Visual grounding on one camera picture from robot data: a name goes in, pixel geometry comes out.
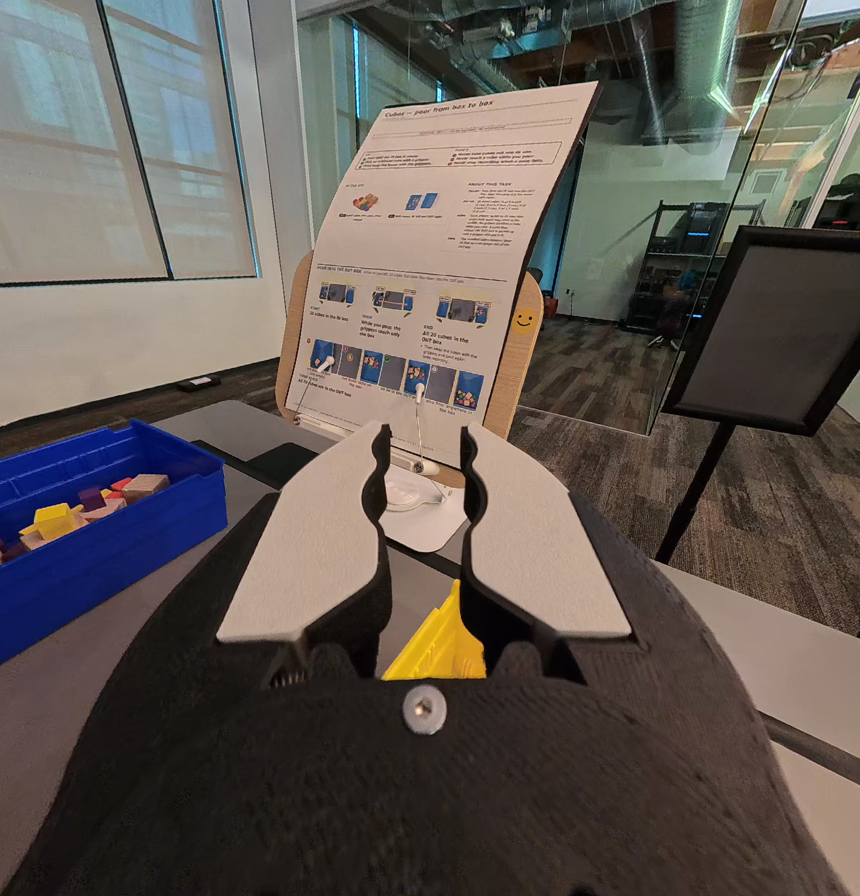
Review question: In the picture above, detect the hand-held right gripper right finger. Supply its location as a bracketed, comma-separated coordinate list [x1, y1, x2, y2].
[460, 422, 633, 641]

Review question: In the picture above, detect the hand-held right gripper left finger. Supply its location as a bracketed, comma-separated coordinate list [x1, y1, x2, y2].
[216, 422, 392, 648]

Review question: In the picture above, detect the yellow plastic box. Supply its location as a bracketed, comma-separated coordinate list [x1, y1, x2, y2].
[381, 580, 487, 680]

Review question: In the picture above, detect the pile of wooden cubes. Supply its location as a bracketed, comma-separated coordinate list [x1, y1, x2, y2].
[0, 474, 172, 575]

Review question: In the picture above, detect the blue plastic box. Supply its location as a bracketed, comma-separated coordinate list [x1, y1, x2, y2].
[0, 419, 229, 676]

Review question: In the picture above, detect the black shelving rack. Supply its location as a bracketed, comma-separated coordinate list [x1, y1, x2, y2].
[622, 199, 767, 333]

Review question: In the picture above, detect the printed instruction sheet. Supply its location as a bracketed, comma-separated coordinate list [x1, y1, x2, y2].
[284, 80, 600, 436]

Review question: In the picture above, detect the window with roller blinds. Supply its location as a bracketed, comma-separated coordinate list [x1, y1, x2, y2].
[0, 0, 259, 287]

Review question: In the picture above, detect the black sign frame stand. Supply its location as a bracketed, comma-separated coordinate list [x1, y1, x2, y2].
[654, 225, 860, 564]

